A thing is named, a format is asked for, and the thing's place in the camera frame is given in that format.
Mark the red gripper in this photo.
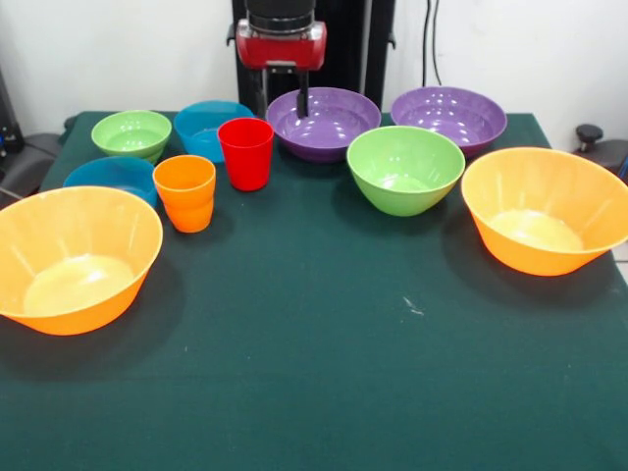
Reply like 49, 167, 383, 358
235, 19, 329, 119

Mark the red plastic cup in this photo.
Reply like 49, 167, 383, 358
217, 117, 276, 192

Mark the small blue plastic bowl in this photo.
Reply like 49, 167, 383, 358
173, 100, 256, 164
62, 155, 159, 210

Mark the orange plastic cup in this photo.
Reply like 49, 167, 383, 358
152, 154, 218, 235

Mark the large orange plastic bowl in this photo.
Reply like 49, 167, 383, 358
0, 185, 165, 338
460, 146, 628, 278

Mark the purple plastic bowl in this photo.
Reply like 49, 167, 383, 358
265, 86, 383, 164
390, 86, 508, 159

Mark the medium green plastic bowl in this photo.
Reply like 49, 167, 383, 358
345, 125, 467, 218

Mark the small green plastic bowl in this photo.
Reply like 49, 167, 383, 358
90, 109, 174, 166

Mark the dark green tablecloth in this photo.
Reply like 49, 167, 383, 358
0, 110, 628, 471

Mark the black device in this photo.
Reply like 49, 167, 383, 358
0, 66, 25, 157

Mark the black round knob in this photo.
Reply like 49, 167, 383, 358
575, 124, 604, 153

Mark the dark brown rounded base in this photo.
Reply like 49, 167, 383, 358
578, 139, 628, 186

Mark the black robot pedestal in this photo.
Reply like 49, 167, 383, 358
226, 0, 397, 118

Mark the black wall cable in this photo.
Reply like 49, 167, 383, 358
422, 0, 444, 88

